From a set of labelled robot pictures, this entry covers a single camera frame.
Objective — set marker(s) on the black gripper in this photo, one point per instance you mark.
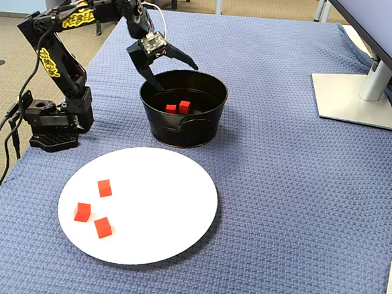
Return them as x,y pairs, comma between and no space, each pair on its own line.
139,57

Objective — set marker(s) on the small red cube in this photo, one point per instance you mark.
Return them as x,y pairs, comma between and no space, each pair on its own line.
171,108
105,188
184,106
82,212
103,227

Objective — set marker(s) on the round white plate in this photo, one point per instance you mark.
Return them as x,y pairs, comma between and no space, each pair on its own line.
151,211

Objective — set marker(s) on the black metal bucket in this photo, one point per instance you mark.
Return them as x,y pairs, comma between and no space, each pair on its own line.
183,132

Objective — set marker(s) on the white table leg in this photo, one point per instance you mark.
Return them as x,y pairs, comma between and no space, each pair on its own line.
319,7
326,13

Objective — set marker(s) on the blue woven table cloth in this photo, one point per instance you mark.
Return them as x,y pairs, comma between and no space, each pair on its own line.
280,193

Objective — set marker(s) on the silver monitor stand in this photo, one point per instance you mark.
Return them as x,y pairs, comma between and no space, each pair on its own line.
347,97

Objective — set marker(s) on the small wrist camera board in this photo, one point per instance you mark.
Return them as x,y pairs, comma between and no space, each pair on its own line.
152,43

